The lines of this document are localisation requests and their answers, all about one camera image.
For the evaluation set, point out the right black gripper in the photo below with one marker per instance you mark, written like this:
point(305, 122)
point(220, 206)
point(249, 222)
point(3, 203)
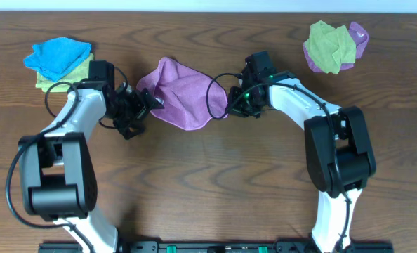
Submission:
point(234, 105)

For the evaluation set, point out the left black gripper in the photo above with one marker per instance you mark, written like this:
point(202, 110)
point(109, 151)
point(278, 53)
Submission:
point(138, 112)

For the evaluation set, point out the purple microfiber cloth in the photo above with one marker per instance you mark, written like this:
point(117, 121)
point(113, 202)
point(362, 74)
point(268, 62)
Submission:
point(190, 98)

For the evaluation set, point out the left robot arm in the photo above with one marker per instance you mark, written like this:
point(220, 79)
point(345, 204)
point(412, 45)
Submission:
point(57, 177)

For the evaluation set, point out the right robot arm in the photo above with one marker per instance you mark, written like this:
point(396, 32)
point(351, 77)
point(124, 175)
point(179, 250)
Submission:
point(339, 156)

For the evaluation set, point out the blue folded cloth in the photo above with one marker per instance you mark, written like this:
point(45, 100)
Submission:
point(57, 57)

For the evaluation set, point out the green crumpled cloth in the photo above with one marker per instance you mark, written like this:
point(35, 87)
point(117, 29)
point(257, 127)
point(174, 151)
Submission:
point(329, 47)

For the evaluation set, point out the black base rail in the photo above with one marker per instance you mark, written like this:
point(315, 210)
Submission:
point(215, 247)

